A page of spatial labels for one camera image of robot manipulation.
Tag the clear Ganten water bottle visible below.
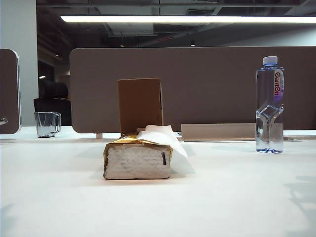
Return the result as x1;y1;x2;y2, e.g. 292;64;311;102
255;55;284;154

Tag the white tissue sheet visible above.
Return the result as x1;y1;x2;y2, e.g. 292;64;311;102
137;124;196;175

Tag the brown cardboard box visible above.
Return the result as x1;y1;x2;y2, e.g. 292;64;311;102
118;78;164;136

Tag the gold wrapped tissue pack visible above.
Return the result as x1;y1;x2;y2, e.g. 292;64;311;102
103;134;173;180

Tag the wide brown desk partition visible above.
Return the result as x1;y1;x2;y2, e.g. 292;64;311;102
69;46;316;135

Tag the long ceiling light strip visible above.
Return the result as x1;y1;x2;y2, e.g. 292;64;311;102
60;15;316;24

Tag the black office chair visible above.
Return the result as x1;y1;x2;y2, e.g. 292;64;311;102
33;79;72;126

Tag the clear glass mug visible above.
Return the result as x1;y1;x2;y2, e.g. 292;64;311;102
34;111;62;138

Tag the narrow brown desk partition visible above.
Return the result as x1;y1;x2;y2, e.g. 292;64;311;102
0;48;22;135

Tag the beige cable tray flap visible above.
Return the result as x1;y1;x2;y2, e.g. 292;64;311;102
181;123;257;142

